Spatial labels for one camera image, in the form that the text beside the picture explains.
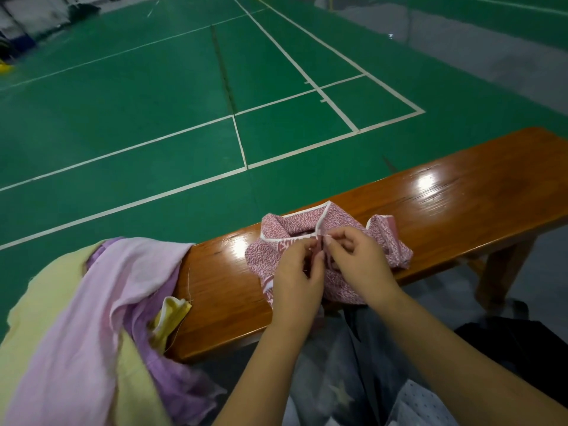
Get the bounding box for person's left hand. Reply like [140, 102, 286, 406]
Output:
[270, 237, 327, 339]

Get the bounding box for person's right hand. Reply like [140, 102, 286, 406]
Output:
[322, 226, 402, 309]

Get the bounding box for red patterned towel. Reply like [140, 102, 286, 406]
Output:
[245, 200, 415, 306]

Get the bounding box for yellow white striped cloth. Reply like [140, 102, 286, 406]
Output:
[149, 295, 193, 353]

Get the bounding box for purple towel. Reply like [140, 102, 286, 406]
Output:
[85, 238, 225, 426]

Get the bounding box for light pink towel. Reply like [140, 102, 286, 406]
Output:
[4, 237, 193, 426]

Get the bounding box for pale yellow towel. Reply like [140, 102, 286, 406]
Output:
[0, 242, 172, 426]

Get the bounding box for person's left forearm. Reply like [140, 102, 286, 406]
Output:
[213, 317, 322, 426]

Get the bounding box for person's right forearm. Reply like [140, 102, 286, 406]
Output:
[371, 286, 568, 426]

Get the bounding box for person's grey trousers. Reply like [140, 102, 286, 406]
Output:
[282, 304, 420, 426]

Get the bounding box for brown wooden bench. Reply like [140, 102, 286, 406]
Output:
[167, 127, 568, 363]

